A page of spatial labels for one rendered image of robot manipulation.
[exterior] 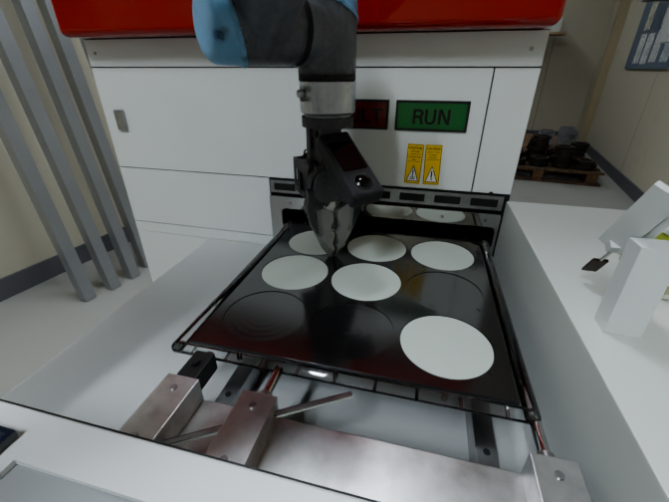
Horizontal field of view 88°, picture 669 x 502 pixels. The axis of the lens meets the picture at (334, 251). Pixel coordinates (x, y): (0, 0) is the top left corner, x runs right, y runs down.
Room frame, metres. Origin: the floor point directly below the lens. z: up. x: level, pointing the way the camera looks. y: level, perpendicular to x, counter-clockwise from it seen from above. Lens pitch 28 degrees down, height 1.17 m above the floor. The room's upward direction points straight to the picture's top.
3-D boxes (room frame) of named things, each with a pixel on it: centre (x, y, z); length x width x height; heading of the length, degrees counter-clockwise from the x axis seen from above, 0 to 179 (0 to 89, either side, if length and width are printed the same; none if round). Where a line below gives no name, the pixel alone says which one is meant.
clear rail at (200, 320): (0.47, 0.13, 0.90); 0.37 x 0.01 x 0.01; 166
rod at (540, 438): (0.18, -0.17, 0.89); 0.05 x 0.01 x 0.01; 166
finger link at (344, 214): (0.52, 0.00, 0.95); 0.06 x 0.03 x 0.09; 27
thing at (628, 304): (0.26, -0.26, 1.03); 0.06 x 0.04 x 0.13; 166
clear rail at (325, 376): (0.25, 0.00, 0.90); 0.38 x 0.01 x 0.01; 76
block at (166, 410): (0.20, 0.16, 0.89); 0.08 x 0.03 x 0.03; 166
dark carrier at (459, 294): (0.43, -0.05, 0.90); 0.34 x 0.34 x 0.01; 76
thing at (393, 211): (0.63, -0.08, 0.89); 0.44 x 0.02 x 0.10; 76
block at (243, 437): (0.18, 0.08, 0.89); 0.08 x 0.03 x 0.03; 166
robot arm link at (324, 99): (0.51, 0.01, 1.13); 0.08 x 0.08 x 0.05
